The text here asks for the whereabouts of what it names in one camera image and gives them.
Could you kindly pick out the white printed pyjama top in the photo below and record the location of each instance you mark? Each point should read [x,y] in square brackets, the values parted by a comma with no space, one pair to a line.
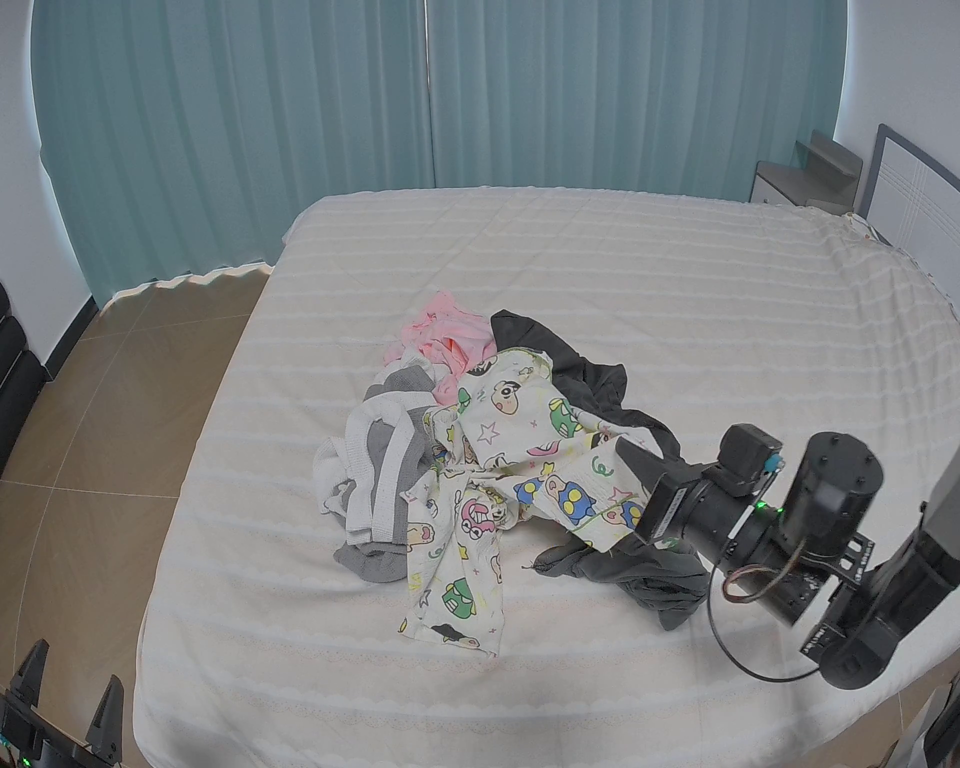
[495,435]

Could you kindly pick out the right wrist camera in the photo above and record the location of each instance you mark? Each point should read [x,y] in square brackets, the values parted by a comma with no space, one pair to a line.
[750,457]

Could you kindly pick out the dark grey garment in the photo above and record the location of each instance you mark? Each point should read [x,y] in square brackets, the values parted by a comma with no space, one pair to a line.
[637,577]

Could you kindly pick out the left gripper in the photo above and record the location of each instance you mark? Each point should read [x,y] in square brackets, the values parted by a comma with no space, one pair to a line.
[60,754]

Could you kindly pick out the grey and white garment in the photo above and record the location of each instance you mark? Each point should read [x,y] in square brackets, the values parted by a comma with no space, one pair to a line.
[375,450]

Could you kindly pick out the black garment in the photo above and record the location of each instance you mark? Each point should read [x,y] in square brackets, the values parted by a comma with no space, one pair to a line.
[570,375]

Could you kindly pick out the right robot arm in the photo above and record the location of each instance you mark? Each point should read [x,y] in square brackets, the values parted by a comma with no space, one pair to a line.
[862,622]

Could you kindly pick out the black padded chair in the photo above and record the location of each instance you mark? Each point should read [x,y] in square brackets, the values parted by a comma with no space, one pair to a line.
[11,375]

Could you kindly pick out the pink garment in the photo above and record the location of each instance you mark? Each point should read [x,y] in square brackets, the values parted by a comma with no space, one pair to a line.
[442,337]

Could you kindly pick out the bed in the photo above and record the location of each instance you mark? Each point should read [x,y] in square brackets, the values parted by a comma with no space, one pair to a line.
[600,285]

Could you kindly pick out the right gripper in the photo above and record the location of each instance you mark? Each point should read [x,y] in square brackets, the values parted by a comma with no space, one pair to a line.
[712,517]

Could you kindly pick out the grey bedside table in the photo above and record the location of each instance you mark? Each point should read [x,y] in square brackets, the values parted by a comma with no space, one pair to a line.
[787,180]

